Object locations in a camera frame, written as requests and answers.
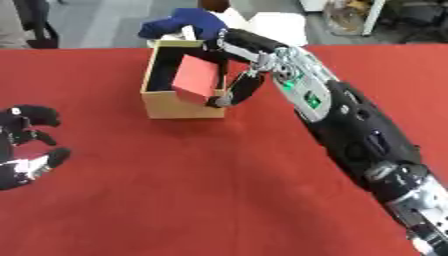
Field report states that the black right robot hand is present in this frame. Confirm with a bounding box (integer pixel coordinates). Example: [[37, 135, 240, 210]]
[[201, 28, 291, 109]]

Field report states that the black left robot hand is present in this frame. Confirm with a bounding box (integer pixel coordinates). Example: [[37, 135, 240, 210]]
[[0, 104, 74, 192]]

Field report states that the red rectangular block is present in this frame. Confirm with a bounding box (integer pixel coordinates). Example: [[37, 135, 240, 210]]
[[169, 54, 223, 105]]

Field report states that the tan cardboard box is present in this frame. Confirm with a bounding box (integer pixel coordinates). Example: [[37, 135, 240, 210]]
[[138, 39, 230, 120]]

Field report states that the white paper sheet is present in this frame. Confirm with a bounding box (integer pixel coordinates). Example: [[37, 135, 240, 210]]
[[218, 7, 310, 47]]

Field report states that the blue fabric object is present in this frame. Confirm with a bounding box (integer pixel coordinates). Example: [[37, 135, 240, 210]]
[[136, 7, 230, 42]]

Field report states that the dark office chair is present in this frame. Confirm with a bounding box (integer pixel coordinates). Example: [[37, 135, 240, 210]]
[[383, 0, 448, 44]]

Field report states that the wire waste basket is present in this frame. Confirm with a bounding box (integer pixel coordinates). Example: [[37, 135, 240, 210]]
[[322, 0, 368, 36]]

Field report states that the white post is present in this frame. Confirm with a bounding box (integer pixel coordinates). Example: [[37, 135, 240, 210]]
[[360, 0, 389, 37]]

